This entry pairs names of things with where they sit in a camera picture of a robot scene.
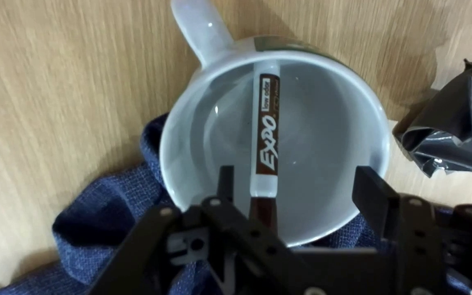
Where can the white ceramic mug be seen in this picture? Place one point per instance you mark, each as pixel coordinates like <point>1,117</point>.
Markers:
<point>328,137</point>

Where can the navy blue towel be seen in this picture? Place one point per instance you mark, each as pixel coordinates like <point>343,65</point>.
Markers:
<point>110,219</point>

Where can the white Expo marker black cap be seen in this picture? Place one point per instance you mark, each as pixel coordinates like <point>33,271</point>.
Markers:
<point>268,137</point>

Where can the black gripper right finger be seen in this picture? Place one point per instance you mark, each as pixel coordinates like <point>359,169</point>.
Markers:
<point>376,191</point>

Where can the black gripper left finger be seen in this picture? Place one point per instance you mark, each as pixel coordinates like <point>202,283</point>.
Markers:
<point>227,183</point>

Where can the dark grey crumpled plastic bag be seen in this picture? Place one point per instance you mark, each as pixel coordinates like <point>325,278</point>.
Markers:
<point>455,120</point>

